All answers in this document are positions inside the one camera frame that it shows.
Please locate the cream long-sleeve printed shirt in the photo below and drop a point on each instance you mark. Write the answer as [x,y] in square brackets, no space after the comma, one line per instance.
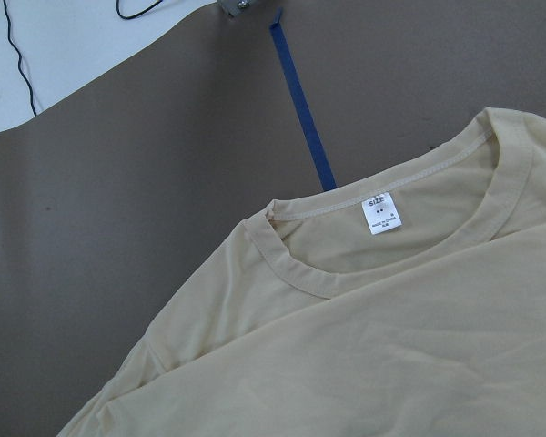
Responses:
[409,303]

